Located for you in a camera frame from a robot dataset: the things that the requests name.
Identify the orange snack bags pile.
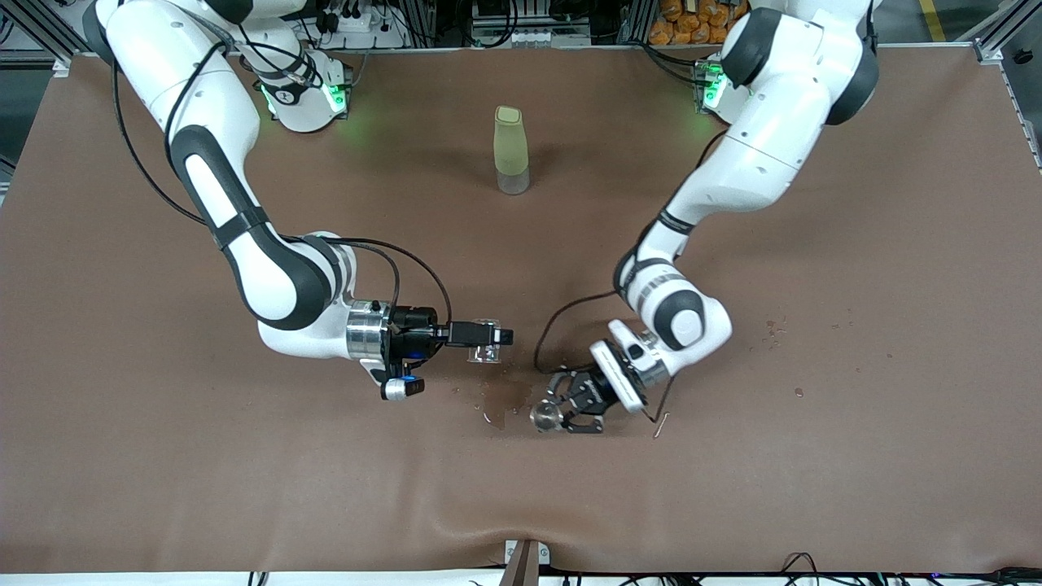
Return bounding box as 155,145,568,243
649,0,746,46

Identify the green frosted bottle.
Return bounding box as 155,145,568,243
493,106,531,196

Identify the brown liquid spill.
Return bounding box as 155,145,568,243
478,358,535,431

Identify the grey electrical equipment box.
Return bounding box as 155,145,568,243
471,0,593,48

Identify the white power strip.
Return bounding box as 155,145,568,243
313,0,408,50

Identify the clear glass measuring beaker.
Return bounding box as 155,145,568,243
466,319,504,365

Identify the brown support bar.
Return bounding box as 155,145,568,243
498,540,541,586

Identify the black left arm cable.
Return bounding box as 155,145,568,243
533,290,678,426

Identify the metal clamp bracket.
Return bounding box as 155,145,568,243
504,539,552,568

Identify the brown table cover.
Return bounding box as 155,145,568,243
0,47,1042,575

